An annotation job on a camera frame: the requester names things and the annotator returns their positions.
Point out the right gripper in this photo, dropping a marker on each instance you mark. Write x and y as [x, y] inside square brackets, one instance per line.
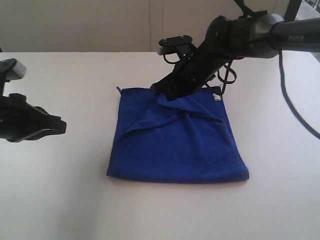
[190, 75]

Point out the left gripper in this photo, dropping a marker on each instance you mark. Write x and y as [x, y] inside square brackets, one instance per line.
[16, 120]

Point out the blue towel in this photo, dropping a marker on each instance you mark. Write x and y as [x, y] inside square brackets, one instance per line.
[185, 141]

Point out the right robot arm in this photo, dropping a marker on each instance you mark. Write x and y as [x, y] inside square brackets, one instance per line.
[226, 40]

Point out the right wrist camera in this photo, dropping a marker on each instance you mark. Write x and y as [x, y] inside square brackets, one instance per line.
[175, 45]

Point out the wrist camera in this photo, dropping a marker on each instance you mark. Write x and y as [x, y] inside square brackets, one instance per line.
[11, 69]
[175, 45]

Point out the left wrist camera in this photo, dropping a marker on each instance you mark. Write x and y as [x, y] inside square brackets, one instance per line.
[11, 69]

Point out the black window frame post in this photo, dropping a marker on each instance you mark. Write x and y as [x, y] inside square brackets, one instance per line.
[292, 10]

